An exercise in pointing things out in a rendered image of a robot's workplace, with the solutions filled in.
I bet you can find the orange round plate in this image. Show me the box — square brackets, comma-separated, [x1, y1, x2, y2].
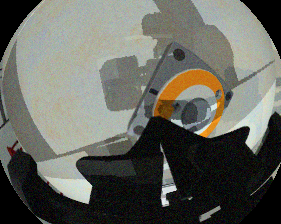
[152, 68, 225, 137]

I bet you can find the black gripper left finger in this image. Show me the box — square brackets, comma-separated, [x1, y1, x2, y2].
[76, 116, 164, 200]

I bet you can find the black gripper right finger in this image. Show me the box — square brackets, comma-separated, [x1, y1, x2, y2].
[156, 115, 250, 201]

